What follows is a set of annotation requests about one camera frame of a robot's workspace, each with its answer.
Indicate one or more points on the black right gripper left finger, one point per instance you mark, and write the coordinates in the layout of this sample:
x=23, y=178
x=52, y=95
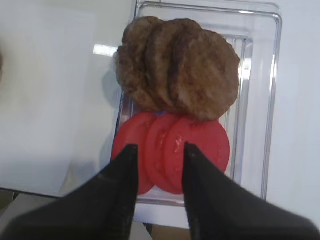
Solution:
x=101, y=209

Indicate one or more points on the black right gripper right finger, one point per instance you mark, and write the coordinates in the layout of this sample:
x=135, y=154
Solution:
x=219, y=209

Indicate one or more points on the tomato slice right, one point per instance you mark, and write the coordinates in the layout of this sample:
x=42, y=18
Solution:
x=209, y=136

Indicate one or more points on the tomato slice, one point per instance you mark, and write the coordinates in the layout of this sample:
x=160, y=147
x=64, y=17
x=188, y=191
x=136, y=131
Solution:
x=134, y=131
x=209, y=136
x=154, y=149

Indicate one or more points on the tomato slice left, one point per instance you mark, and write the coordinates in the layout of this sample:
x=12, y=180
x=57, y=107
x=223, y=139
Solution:
x=134, y=131

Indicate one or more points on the tomato slice middle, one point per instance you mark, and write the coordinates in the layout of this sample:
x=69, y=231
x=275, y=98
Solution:
x=154, y=149

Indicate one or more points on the clear patty tomato container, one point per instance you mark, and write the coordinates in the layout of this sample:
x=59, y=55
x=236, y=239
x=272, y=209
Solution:
x=254, y=31

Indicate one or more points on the brown meat patty right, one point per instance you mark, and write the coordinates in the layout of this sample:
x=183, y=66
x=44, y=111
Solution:
x=203, y=78

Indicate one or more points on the brown meat patty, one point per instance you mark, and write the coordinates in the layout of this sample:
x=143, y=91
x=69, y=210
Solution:
x=130, y=65
x=157, y=59
x=203, y=78

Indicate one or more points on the brown meat patty left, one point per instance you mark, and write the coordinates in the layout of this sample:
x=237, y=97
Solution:
x=130, y=65

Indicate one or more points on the brown meat patty middle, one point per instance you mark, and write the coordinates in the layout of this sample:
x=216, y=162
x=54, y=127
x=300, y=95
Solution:
x=157, y=59

